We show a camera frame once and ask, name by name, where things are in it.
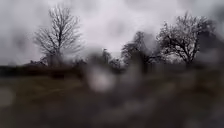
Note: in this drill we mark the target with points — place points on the broad bare tree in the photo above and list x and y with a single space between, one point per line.
186 38

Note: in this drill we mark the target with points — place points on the leaf-strewn grass verge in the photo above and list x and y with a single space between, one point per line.
36 87

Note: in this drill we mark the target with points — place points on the dark hedge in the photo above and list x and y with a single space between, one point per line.
36 70

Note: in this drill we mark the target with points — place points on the tall bare tree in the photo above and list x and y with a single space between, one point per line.
60 36

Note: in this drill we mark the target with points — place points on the grey asphalt path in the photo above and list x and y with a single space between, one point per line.
126 106

